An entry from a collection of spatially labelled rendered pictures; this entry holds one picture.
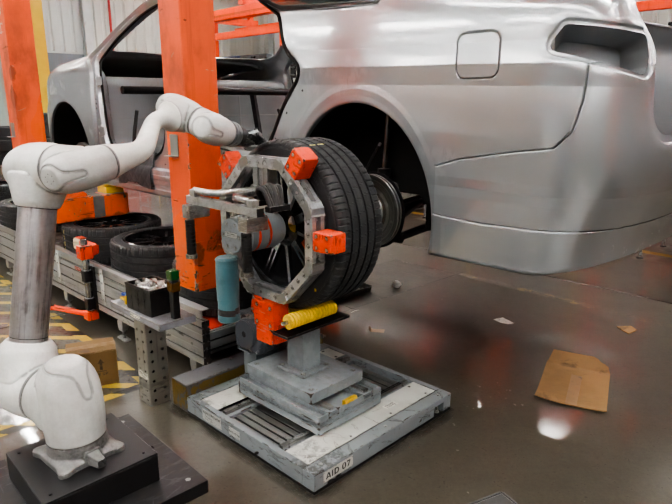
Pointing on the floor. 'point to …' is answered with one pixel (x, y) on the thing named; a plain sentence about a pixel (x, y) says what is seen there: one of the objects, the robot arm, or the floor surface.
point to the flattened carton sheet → (575, 381)
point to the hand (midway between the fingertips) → (260, 141)
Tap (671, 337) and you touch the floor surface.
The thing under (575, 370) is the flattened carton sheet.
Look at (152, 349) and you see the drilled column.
